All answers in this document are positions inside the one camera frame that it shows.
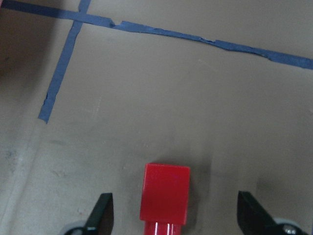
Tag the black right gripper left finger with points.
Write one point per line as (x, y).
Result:
(101, 219)

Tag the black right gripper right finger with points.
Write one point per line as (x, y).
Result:
(253, 219)

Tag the red toy block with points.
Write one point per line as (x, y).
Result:
(164, 200)

